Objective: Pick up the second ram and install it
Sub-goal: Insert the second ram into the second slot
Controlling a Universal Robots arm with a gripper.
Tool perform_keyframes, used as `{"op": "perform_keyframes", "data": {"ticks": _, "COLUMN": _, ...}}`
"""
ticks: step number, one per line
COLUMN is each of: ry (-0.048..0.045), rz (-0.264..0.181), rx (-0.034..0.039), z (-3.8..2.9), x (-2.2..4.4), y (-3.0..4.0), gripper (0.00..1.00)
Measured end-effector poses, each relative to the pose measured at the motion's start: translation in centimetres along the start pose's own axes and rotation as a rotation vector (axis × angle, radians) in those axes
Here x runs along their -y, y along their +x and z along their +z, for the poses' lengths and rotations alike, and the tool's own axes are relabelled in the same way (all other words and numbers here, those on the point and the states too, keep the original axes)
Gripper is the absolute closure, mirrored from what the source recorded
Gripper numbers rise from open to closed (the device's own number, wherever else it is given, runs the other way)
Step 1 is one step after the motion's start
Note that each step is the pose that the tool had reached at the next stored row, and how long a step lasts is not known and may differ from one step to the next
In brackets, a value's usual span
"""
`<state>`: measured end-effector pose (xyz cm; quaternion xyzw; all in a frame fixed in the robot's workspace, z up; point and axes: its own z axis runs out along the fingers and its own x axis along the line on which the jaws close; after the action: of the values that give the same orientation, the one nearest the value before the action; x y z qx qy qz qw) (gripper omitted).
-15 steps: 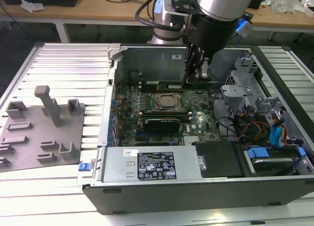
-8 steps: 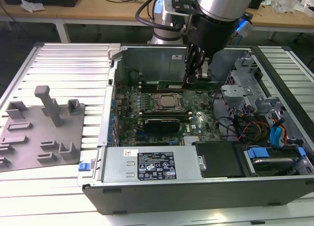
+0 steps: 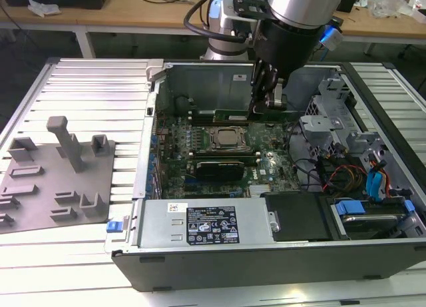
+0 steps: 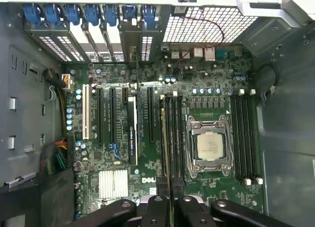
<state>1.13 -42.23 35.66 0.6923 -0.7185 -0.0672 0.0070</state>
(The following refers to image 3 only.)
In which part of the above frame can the thick black gripper cable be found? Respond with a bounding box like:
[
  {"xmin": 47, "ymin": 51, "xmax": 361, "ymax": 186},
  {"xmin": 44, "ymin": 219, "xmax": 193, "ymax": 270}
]
[{"xmin": 183, "ymin": 0, "xmax": 249, "ymax": 44}]

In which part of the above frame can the gray metal drive cage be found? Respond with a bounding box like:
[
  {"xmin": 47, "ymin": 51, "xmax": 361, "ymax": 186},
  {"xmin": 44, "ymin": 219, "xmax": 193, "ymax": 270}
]
[{"xmin": 298, "ymin": 75, "xmax": 393, "ymax": 161}]

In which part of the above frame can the silver finned heatsink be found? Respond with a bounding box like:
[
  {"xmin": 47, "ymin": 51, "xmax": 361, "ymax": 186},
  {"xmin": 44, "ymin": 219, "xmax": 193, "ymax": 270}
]
[{"xmin": 248, "ymin": 184, "xmax": 272, "ymax": 198}]

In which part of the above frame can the black power supply label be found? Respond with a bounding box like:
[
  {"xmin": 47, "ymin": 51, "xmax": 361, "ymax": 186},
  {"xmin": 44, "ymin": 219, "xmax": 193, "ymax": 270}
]
[{"xmin": 186, "ymin": 205, "xmax": 241, "ymax": 246}]

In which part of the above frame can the blue flat data wire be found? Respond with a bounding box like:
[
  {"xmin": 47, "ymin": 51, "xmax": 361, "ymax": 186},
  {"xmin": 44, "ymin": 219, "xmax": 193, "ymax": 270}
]
[{"xmin": 365, "ymin": 156, "xmax": 389, "ymax": 201}]

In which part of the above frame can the black plastic air shroud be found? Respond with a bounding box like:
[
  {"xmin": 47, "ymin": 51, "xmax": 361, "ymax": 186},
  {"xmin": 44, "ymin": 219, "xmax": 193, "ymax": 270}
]
[{"xmin": 261, "ymin": 192, "xmax": 333, "ymax": 243}]

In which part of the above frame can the red and white carton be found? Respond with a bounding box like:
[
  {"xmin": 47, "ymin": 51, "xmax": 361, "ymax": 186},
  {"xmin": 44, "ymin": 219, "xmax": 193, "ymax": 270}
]
[{"xmin": 412, "ymin": 0, "xmax": 426, "ymax": 21}]

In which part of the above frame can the red and yellow wire bundle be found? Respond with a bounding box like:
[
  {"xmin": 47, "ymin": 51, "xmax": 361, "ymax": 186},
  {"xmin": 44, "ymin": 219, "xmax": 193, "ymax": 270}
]
[{"xmin": 327, "ymin": 164, "xmax": 367, "ymax": 193}]

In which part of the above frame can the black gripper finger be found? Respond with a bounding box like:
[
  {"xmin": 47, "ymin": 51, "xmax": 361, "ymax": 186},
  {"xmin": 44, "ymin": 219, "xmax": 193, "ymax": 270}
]
[
  {"xmin": 250, "ymin": 60, "xmax": 279, "ymax": 114},
  {"xmin": 266, "ymin": 79, "xmax": 289, "ymax": 112}
]

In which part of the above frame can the green motherboard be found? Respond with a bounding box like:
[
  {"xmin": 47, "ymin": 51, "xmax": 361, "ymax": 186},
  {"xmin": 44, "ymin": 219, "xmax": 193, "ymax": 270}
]
[{"xmin": 154, "ymin": 110, "xmax": 300, "ymax": 200}]

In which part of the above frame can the black cylindrical capacitor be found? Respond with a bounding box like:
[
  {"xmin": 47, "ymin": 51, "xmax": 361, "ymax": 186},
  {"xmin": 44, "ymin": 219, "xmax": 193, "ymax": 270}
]
[{"xmin": 174, "ymin": 95, "xmax": 190, "ymax": 113}]

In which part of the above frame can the crumpled white paper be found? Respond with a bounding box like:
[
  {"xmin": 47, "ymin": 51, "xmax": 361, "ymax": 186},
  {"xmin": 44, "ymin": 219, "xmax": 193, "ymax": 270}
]
[{"xmin": 28, "ymin": 0, "xmax": 63, "ymax": 17}]

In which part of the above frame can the green RAM stick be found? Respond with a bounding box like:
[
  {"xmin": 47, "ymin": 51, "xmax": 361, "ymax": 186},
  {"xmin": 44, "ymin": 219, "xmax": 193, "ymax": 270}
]
[{"xmin": 214, "ymin": 109, "xmax": 256, "ymax": 122}]

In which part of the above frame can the CPU socket with metal cover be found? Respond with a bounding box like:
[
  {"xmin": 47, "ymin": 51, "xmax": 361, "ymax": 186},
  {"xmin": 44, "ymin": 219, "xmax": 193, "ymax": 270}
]
[{"xmin": 206, "ymin": 126, "xmax": 250, "ymax": 151}]

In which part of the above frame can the small white blue wrist camera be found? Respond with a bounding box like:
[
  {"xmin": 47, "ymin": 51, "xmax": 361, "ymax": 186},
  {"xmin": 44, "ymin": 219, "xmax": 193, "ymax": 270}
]
[{"xmin": 319, "ymin": 19, "xmax": 344, "ymax": 51}]

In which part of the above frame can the black graphics card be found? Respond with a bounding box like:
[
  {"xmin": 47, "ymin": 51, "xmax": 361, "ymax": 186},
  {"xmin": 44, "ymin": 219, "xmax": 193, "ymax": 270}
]
[{"xmin": 195, "ymin": 159, "xmax": 246, "ymax": 182}]

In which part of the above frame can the hard disk in blue carrier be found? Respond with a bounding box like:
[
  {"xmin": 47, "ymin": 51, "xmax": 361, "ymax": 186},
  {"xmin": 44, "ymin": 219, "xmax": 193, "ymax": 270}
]
[{"xmin": 331, "ymin": 198, "xmax": 415, "ymax": 241}]

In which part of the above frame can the silver power supply unit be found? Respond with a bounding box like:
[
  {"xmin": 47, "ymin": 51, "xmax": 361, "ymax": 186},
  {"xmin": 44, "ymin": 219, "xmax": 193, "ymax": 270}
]
[{"xmin": 136, "ymin": 198, "xmax": 279, "ymax": 250}]

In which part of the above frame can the wooden desk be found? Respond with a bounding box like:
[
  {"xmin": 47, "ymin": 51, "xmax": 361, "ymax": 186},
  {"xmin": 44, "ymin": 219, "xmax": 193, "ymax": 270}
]
[{"xmin": 0, "ymin": 0, "xmax": 426, "ymax": 35}]

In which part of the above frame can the black open PC case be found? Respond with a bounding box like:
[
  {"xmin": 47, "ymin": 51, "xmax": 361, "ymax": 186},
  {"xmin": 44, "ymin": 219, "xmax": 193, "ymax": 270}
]
[{"xmin": 105, "ymin": 59, "xmax": 426, "ymax": 293}]

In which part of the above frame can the clear plastic bag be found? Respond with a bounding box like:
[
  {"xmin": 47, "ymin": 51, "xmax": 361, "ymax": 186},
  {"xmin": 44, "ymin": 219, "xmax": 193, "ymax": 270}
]
[{"xmin": 371, "ymin": 0, "xmax": 405, "ymax": 19}]

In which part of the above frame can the silver CPU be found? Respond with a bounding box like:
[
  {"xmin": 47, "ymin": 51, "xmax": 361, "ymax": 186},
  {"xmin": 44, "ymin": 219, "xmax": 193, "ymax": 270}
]
[{"xmin": 216, "ymin": 131, "xmax": 241, "ymax": 147}]

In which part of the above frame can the gray plastic parts rack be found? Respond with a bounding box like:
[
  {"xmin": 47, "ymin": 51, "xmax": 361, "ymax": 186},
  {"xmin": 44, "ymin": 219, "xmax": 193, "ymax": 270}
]
[{"xmin": 0, "ymin": 115, "xmax": 117, "ymax": 234}]

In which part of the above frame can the black RAM slot bank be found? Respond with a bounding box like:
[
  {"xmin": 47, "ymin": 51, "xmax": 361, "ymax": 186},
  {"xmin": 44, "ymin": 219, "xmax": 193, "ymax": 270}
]
[
  {"xmin": 189, "ymin": 107, "xmax": 252, "ymax": 127},
  {"xmin": 189, "ymin": 149, "xmax": 262, "ymax": 160}
]

